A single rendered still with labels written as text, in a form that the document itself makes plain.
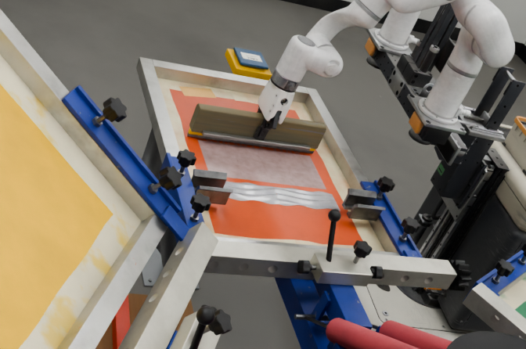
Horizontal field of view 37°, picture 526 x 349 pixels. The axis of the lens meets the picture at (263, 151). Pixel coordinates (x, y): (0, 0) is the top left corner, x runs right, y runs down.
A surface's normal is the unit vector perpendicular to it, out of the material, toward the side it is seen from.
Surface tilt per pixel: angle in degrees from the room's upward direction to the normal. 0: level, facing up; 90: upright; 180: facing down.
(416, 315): 0
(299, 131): 90
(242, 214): 0
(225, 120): 90
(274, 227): 0
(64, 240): 32
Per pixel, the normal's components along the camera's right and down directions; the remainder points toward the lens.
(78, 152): 0.78, -0.45
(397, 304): 0.35, -0.79
